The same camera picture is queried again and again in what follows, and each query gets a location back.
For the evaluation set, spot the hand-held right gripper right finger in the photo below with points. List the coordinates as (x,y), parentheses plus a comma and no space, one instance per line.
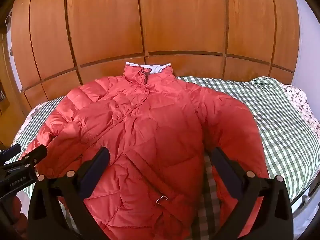
(225,170)

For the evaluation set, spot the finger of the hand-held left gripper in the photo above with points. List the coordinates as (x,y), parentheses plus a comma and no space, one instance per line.
(11,152)
(35,155)

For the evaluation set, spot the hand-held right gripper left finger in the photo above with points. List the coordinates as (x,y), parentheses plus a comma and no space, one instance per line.
(96,167)

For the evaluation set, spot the red puffer jacket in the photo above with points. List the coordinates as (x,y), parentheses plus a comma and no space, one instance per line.
(155,130)

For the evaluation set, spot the green checkered blanket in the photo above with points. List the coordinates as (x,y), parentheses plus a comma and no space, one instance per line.
(275,120)

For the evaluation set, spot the floral bedsheet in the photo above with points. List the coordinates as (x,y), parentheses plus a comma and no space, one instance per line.
(300,102)

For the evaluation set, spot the wooden wardrobe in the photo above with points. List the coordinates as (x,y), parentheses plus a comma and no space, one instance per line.
(175,17)

